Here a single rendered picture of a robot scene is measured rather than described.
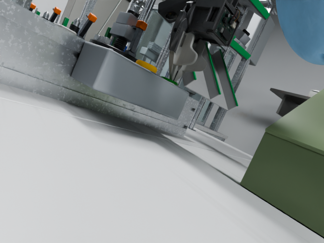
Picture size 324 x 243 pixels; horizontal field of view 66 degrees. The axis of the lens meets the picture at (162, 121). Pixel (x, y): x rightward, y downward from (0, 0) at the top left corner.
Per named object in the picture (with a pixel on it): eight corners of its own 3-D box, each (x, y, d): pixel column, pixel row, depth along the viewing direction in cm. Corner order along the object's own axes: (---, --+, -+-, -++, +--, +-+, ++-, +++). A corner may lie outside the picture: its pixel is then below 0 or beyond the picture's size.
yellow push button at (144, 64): (157, 81, 44) (162, 71, 44) (142, 73, 41) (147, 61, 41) (142, 75, 47) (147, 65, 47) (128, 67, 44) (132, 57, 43)
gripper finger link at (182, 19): (169, 47, 45) (190, 1, 44) (164, 46, 46) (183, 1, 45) (184, 58, 48) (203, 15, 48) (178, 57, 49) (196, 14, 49)
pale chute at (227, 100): (228, 111, 94) (238, 105, 91) (207, 100, 85) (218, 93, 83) (212, 55, 107) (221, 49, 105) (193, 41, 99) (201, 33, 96)
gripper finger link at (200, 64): (190, 87, 46) (211, 40, 45) (167, 79, 50) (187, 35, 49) (198, 92, 48) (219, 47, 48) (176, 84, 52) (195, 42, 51)
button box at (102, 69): (178, 120, 50) (191, 92, 50) (92, 89, 34) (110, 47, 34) (155, 109, 55) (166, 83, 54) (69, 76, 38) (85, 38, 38)
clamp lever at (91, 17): (84, 39, 77) (97, 18, 74) (78, 35, 75) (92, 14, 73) (80, 33, 79) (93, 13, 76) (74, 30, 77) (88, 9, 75)
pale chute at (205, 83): (209, 100, 82) (221, 94, 80) (183, 86, 74) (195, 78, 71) (195, 39, 96) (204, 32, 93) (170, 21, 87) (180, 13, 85)
